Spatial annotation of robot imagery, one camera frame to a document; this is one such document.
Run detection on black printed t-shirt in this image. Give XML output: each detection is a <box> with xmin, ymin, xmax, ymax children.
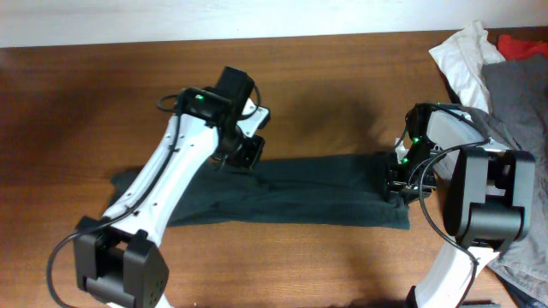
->
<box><xmin>109</xmin><ymin>152</ymin><xmax>411</xmax><ymax>231</ymax></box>

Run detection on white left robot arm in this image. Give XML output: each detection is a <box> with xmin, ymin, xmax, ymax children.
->
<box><xmin>72</xmin><ymin>67</ymin><xmax>270</xmax><ymax>308</ymax></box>

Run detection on red garment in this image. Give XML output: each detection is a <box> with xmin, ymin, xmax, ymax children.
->
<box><xmin>497</xmin><ymin>34</ymin><xmax>547</xmax><ymax>61</ymax></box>

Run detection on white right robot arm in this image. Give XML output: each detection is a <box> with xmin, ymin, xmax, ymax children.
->
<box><xmin>384</xmin><ymin>103</ymin><xmax>535</xmax><ymax>308</ymax></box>

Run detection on white garment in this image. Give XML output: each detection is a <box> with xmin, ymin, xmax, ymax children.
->
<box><xmin>429</xmin><ymin>21</ymin><xmax>506</xmax><ymax>114</ymax></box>

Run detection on grey denim shorts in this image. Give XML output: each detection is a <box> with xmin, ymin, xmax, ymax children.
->
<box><xmin>432</xmin><ymin>106</ymin><xmax>548</xmax><ymax>300</ymax></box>

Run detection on dark grey garment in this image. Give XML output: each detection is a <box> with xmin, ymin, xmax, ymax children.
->
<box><xmin>482</xmin><ymin>55</ymin><xmax>547</xmax><ymax>152</ymax></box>

